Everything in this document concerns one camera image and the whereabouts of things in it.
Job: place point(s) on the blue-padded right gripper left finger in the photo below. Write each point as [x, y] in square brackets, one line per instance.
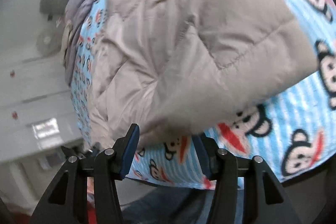
[65, 199]

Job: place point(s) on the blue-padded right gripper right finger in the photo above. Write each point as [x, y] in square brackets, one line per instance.
[265, 200]

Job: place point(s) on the beige quilted down jacket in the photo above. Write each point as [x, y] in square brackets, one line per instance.
[179, 67]

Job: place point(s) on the red knit sweater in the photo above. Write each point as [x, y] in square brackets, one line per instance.
[91, 209]

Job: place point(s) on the blue monkey-print blanket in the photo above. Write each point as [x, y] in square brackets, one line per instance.
[293, 131]

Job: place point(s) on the white wardrobe with red stickers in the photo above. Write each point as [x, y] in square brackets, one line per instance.
[36, 109]

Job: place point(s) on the white electric fan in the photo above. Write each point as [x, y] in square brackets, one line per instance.
[49, 41]

